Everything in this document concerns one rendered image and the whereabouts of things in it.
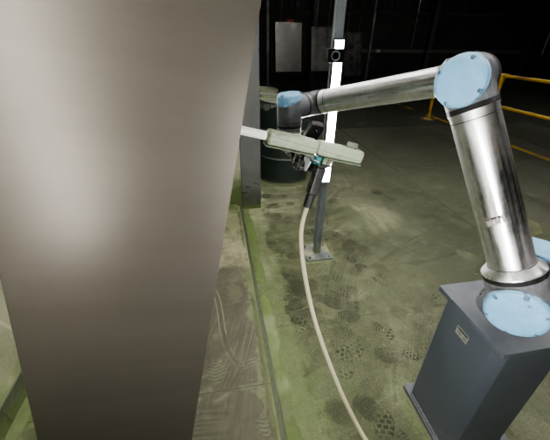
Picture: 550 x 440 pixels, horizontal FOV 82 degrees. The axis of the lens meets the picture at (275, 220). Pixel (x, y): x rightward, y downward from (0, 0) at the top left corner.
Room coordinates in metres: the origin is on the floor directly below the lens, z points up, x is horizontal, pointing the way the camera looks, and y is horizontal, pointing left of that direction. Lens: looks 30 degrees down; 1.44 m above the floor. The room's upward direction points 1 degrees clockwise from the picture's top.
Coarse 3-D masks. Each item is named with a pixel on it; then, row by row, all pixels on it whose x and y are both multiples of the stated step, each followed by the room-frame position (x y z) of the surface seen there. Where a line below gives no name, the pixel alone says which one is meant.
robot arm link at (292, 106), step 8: (280, 96) 1.18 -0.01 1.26; (288, 96) 1.17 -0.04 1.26; (296, 96) 1.17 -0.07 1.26; (304, 96) 1.23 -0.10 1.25; (280, 104) 1.17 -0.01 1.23; (288, 104) 1.16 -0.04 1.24; (296, 104) 1.17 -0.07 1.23; (304, 104) 1.21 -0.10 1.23; (280, 112) 1.17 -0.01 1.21; (288, 112) 1.16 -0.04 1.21; (296, 112) 1.17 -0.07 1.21; (304, 112) 1.21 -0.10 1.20; (280, 120) 1.17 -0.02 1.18; (288, 120) 1.16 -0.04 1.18; (296, 120) 1.17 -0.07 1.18; (280, 128) 1.17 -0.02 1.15; (288, 128) 1.16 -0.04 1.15; (296, 128) 1.17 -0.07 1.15
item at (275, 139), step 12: (252, 132) 0.85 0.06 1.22; (264, 132) 0.86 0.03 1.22; (276, 132) 0.86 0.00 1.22; (264, 144) 0.87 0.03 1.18; (276, 144) 0.86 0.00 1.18; (288, 144) 0.86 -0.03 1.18; (300, 144) 0.87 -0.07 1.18; (312, 144) 0.88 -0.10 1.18; (324, 144) 0.89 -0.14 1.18; (336, 144) 0.92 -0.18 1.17; (348, 144) 0.93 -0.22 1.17; (324, 156) 0.90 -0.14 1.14; (336, 156) 0.90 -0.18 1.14; (348, 156) 0.91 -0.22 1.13; (360, 156) 0.92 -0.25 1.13; (324, 168) 0.90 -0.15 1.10; (312, 180) 0.90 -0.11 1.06; (312, 192) 0.89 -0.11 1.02; (312, 204) 0.89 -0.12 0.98
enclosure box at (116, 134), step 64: (0, 0) 0.42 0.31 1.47; (64, 0) 0.44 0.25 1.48; (128, 0) 0.46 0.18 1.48; (192, 0) 0.48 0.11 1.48; (256, 0) 0.50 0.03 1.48; (0, 64) 0.42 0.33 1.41; (64, 64) 0.44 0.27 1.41; (128, 64) 0.46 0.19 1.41; (192, 64) 0.48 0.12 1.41; (0, 128) 0.41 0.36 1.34; (64, 128) 0.43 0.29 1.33; (128, 128) 0.45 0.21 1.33; (192, 128) 0.48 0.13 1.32; (0, 192) 0.40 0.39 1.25; (64, 192) 0.42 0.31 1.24; (128, 192) 0.45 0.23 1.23; (192, 192) 0.47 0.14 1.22; (0, 256) 0.39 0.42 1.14; (64, 256) 0.41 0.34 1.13; (128, 256) 0.44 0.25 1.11; (192, 256) 0.47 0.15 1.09; (64, 320) 0.40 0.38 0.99; (128, 320) 0.43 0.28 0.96; (192, 320) 0.46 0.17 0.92; (64, 384) 0.39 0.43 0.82; (128, 384) 0.42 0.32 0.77; (192, 384) 0.45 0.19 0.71
